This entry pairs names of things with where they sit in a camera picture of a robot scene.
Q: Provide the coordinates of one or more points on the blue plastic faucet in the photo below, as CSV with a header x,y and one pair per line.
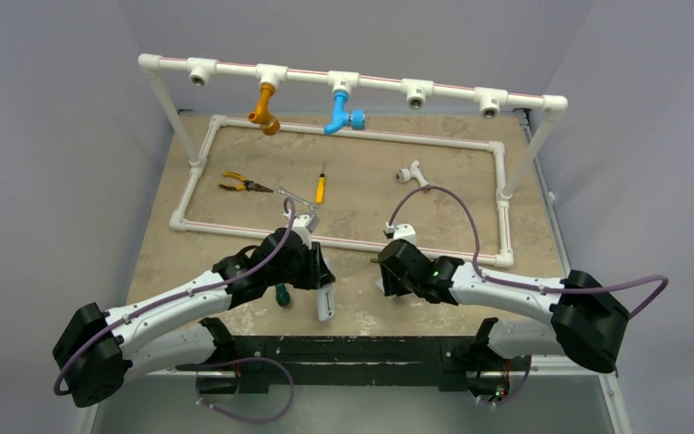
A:
x,y
341,117

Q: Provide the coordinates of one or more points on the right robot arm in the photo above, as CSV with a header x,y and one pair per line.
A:
x,y
569,316

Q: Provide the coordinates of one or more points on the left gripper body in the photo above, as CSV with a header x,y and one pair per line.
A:
x,y
295,275

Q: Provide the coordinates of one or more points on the silver wrench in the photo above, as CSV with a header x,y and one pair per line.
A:
x,y
313,207

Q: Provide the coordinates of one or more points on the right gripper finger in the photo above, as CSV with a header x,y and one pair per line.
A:
x,y
391,257
393,286

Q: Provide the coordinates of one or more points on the aluminium rail frame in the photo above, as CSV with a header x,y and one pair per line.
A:
x,y
573,316

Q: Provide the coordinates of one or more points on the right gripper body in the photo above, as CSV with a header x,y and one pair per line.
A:
x,y
391,270

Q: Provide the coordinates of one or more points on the white plastic faucet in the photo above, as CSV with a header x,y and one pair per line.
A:
x,y
413,172

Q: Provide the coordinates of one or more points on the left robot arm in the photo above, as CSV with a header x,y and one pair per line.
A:
x,y
100,350

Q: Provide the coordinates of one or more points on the white remote control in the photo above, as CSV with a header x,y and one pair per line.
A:
x,y
325,303

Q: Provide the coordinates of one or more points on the orange plastic faucet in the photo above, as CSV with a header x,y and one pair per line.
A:
x,y
260,115

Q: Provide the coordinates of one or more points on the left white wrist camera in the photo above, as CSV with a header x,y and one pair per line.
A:
x,y
304,225

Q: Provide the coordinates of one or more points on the yellow handled pliers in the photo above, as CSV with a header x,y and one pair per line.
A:
x,y
242,184

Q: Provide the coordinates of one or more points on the yellow screwdriver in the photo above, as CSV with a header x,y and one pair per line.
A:
x,y
320,188

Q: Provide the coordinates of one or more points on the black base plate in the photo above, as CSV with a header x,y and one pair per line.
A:
x,y
252,364

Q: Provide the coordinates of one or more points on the green stubby screwdriver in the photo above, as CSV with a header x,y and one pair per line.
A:
x,y
282,296

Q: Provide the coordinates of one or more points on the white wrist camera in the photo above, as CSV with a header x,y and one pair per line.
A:
x,y
402,231
304,225

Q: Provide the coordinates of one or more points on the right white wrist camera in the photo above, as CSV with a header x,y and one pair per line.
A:
x,y
402,231

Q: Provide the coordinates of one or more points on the white PVC pipe frame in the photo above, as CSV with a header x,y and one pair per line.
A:
x,y
490,102

